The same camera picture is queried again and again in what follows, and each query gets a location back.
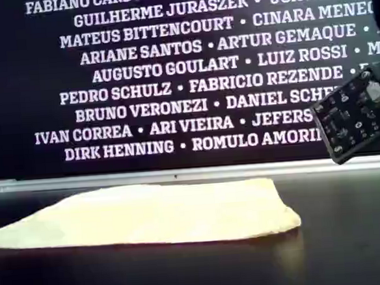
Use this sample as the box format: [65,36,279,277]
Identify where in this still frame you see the pale yellow cloth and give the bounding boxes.
[0,173,304,258]

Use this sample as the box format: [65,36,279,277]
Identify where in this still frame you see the black banner with white names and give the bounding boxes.
[0,0,380,182]

